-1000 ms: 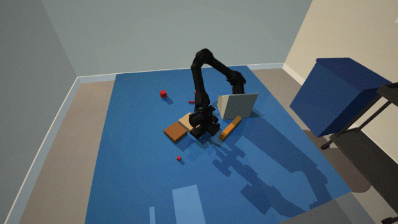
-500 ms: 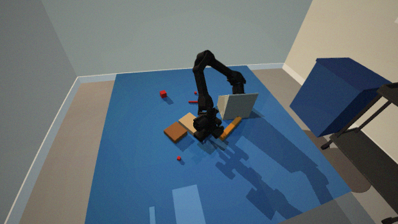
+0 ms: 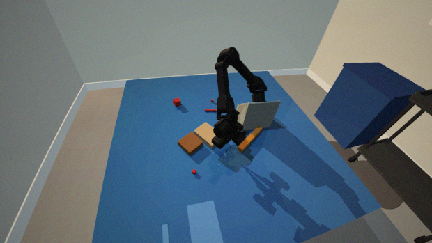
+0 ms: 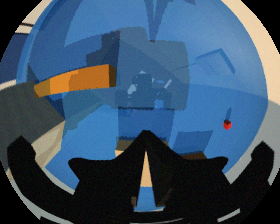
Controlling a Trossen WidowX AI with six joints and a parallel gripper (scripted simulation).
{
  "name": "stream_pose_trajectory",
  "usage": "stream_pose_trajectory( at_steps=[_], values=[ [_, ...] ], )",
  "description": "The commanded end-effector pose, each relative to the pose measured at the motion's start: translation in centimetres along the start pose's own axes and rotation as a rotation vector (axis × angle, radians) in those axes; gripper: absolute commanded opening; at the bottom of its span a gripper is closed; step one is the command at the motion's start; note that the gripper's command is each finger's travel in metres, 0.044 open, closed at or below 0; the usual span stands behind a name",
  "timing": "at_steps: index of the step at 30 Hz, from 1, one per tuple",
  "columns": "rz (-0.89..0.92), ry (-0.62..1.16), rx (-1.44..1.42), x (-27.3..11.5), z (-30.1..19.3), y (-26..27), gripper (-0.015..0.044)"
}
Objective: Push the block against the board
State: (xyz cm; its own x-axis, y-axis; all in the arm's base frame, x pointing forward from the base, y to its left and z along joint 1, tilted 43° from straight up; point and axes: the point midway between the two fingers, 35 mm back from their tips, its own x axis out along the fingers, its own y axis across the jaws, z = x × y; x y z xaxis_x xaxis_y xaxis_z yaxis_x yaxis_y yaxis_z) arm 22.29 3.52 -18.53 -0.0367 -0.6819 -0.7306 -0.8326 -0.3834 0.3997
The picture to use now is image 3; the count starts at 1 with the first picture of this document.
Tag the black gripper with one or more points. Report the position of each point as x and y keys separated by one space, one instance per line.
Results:
x=220 y=143

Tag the tan square block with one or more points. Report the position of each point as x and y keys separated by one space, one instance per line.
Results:
x=205 y=133

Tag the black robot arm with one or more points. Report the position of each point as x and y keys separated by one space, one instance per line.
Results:
x=225 y=103

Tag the red cube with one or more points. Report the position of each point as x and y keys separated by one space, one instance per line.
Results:
x=176 y=102

